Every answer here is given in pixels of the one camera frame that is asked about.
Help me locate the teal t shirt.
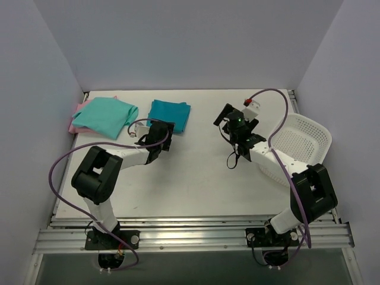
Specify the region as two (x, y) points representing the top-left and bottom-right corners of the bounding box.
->
(148, 100), (191, 134)

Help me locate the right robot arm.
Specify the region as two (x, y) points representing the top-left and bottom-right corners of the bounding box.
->
(214, 104), (338, 245)

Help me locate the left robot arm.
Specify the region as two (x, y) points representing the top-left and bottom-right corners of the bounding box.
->
(71, 120), (175, 249)

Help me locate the folded mint green t shirt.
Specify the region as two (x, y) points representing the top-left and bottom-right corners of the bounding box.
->
(72, 97), (139, 140)

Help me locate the white perforated plastic basket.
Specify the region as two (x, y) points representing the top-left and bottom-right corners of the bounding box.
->
(250, 113), (332, 186)

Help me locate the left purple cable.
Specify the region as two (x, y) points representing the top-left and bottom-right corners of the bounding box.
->
(48, 118), (170, 271)

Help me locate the purple cable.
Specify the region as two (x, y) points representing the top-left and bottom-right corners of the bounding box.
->
(48, 118), (170, 271)
(247, 87), (312, 270)

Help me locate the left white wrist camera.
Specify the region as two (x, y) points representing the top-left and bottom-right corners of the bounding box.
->
(128, 122), (150, 138)

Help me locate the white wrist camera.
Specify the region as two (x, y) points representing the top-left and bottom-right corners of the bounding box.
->
(241, 99), (261, 122)
(128, 122), (150, 138)

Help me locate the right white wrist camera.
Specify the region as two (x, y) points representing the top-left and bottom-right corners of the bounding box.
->
(241, 99), (261, 122)

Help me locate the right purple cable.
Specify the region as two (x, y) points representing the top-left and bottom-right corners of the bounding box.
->
(247, 87), (312, 270)

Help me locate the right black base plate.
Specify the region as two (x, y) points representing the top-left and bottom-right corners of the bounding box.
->
(245, 226), (299, 248)

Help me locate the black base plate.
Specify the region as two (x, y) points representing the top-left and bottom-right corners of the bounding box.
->
(84, 229), (140, 251)
(245, 226), (299, 248)

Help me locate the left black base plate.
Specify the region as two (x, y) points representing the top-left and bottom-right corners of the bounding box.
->
(84, 229), (140, 251)

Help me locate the aluminium rail frame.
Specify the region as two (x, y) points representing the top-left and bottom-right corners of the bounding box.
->
(32, 88), (356, 256)

